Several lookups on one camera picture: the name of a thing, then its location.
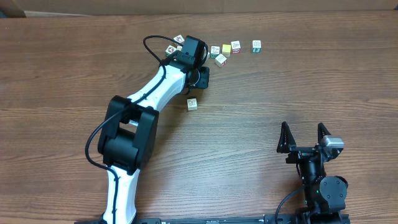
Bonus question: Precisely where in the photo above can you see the white block red side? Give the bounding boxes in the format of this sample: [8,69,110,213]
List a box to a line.
[215,54,228,68]

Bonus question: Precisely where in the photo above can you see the block red circle green side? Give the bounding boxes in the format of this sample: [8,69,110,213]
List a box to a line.
[165,45,177,57]

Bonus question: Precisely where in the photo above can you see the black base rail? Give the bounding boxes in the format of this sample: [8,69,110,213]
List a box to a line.
[75,215,351,224]

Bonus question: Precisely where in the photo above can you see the white block red bottom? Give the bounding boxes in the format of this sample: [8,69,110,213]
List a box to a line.
[231,40,241,54]

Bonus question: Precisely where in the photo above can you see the white block green letters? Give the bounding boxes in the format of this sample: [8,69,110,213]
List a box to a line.
[210,45,220,58]

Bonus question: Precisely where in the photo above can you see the block with red picture top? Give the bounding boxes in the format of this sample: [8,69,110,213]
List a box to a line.
[174,35,185,46]

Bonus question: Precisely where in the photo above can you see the white block teal far right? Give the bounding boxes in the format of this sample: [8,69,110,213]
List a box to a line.
[251,40,262,53]

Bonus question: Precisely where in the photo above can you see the yellow block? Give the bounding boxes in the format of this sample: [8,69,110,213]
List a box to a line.
[221,44,231,57]

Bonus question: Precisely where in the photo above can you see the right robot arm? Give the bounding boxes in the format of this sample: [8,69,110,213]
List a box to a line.
[274,121,350,223]

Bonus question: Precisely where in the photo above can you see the white block butterfly picture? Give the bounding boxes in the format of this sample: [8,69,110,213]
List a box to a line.
[187,98,198,111]

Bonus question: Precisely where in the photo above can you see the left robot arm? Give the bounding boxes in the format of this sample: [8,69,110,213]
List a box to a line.
[96,36,210,223]

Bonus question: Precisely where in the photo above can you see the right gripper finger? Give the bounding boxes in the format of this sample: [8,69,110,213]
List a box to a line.
[318,123,331,145]
[277,121,297,153]

